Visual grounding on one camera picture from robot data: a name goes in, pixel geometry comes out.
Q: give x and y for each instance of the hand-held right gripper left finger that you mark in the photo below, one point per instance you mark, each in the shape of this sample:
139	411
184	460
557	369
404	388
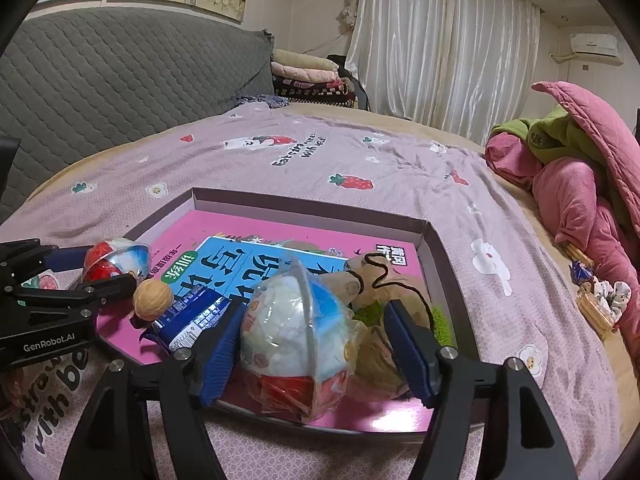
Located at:
220	360

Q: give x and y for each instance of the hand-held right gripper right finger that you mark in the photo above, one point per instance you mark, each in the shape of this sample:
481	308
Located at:
412	355

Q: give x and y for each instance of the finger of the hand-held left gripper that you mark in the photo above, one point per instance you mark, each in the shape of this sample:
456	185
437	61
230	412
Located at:
70	259
75	296

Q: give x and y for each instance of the red white toy egg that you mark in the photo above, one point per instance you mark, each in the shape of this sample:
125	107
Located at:
112	257
290	330

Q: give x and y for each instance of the blue snack packet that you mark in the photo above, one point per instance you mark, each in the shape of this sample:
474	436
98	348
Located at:
195	320

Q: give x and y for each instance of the dark shallow cardboard box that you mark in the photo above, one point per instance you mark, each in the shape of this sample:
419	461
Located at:
452	280

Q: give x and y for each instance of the walnut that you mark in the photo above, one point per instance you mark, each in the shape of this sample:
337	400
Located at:
152	300

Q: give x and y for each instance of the pink blue workbook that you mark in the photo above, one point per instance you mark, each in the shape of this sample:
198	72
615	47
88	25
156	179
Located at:
210	225

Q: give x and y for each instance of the blue candy wrapper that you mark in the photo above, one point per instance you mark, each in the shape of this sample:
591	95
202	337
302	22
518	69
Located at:
582	272

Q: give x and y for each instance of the grey quilted headboard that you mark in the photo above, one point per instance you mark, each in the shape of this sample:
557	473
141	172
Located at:
125	75

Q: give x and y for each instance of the white patterned scrunchie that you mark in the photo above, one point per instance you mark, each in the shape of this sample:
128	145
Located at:
614	297

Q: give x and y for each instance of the pink quilt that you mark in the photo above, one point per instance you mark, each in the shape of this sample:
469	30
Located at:
575	200

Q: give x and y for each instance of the pink strawberry printed blanket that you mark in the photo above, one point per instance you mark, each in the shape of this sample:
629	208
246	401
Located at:
300	150

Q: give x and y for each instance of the blue grey knitted cloth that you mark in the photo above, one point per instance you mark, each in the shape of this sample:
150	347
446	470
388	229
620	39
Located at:
262	102

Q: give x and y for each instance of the green cloth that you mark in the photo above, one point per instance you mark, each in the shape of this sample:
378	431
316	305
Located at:
550	135

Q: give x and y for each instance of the dark cloth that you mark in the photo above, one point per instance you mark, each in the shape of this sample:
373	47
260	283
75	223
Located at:
357	85

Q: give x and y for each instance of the checkered folded blanket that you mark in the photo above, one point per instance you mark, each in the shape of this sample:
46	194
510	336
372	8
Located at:
315	94

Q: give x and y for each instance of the pink folded blanket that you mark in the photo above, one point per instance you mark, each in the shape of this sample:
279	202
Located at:
305	76

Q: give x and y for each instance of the white curtain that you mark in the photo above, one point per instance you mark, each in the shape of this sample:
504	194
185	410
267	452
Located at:
440	50

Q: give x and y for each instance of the beige folded blanket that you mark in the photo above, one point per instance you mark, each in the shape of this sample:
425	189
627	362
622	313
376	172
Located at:
305	59

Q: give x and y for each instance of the white air conditioner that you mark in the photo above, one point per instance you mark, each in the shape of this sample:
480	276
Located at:
597	47

